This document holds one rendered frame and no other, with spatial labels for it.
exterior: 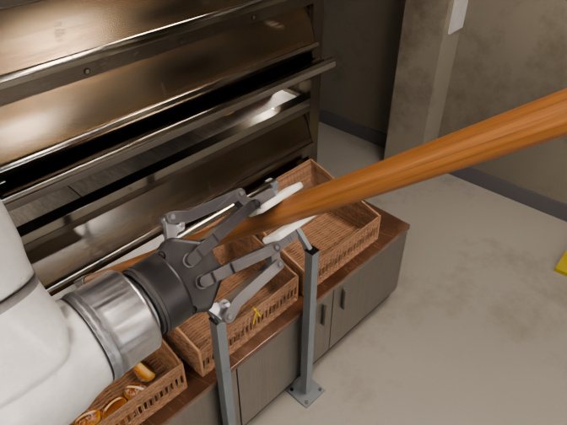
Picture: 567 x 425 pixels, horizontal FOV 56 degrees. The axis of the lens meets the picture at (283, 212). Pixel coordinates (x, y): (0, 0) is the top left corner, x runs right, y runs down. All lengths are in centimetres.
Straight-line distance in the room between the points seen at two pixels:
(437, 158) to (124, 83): 160
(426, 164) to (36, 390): 35
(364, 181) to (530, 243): 342
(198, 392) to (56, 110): 112
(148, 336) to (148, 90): 155
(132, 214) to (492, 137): 188
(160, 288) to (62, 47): 135
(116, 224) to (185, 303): 166
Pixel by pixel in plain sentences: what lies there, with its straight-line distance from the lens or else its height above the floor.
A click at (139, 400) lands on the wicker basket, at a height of 70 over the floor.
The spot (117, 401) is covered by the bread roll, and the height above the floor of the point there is 64.
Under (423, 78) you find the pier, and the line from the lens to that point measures 389.
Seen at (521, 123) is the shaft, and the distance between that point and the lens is 40.
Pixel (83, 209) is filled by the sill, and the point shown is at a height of 117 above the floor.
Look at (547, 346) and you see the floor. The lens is 328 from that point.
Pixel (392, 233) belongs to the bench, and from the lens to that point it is 277.
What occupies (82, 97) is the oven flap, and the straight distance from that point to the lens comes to 189.
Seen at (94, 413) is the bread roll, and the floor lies 64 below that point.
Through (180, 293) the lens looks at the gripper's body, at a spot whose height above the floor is 198.
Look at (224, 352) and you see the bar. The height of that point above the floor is 78.
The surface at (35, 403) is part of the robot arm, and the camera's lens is 47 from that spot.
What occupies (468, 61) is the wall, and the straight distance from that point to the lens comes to 400.
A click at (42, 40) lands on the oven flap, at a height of 178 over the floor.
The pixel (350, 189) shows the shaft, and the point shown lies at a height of 205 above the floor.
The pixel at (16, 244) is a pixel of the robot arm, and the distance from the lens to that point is 46.
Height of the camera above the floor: 235
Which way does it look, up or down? 38 degrees down
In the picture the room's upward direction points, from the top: straight up
